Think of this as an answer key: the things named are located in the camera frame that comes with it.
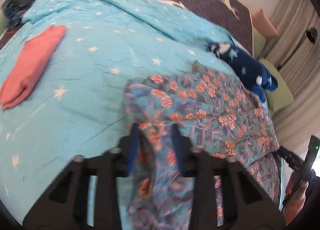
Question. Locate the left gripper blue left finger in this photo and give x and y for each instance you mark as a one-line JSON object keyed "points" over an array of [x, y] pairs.
{"points": [[129, 147]]}

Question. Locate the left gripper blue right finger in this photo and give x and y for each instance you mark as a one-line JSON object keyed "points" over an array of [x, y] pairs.
{"points": [[185, 158]]}

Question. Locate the floral teal shirt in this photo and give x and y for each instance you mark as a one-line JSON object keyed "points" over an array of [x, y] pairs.
{"points": [[217, 113]]}

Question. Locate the person right hand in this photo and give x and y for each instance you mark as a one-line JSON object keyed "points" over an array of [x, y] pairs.
{"points": [[296, 203]]}

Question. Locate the green pillow front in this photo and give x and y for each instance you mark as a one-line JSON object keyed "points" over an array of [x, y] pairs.
{"points": [[280, 98]]}

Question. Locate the green pillow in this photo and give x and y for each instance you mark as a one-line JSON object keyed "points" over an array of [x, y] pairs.
{"points": [[280, 98], [259, 43]]}

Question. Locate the light blue star quilt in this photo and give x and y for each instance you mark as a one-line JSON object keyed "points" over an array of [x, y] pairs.
{"points": [[75, 108]]}

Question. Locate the navy star blanket bundle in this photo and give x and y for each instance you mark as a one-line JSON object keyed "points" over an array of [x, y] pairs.
{"points": [[254, 76]]}

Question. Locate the beige curtain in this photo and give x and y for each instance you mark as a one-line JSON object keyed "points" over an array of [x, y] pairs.
{"points": [[298, 60]]}

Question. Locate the folded pink garment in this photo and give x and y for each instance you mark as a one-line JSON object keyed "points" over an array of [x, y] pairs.
{"points": [[30, 65]]}

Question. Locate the green pillow back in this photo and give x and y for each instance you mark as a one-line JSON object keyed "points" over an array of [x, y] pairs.
{"points": [[259, 43]]}

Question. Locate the black floor lamp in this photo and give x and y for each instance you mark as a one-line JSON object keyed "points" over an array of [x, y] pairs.
{"points": [[311, 35]]}

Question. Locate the beige pink pillow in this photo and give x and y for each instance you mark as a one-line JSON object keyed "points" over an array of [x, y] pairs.
{"points": [[263, 24]]}

